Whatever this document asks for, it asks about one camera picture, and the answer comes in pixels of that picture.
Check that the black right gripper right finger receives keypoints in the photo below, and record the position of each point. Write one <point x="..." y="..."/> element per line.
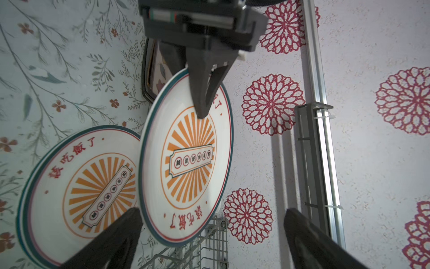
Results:
<point x="311" y="248"/>

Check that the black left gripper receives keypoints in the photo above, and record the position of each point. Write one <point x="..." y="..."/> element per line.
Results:
<point x="201" y="25"/>

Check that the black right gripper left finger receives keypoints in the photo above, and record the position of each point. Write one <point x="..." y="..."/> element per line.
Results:
<point x="114" y="248"/>

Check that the black square plate glossy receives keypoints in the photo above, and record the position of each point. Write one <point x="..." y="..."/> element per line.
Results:
<point x="155" y="71"/>

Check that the white round plate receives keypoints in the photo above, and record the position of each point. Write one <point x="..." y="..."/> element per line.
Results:
<point x="184" y="162"/>
<point x="76" y="191"/>

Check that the grey wall shelf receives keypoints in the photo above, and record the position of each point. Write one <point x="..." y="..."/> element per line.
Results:
<point x="316" y="201"/>

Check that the grey wire dish rack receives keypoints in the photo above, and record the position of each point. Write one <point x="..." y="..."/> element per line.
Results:
<point x="209" y="250"/>

